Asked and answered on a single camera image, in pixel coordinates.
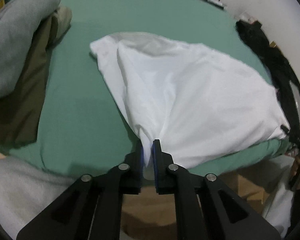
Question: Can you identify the green bed sheet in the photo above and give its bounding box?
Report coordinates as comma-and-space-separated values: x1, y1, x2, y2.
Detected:
8, 0, 289, 181

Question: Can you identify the black clothes pile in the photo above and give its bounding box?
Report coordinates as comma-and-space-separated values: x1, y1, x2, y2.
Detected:
236, 20, 300, 143

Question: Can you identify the olive folded garment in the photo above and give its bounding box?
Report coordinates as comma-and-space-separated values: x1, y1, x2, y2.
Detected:
0, 6, 72, 148

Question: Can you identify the white large garment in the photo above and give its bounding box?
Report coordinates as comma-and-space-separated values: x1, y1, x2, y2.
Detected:
89, 32, 289, 179

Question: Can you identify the grey folded garment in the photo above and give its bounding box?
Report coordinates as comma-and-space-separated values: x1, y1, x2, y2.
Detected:
0, 0, 61, 98

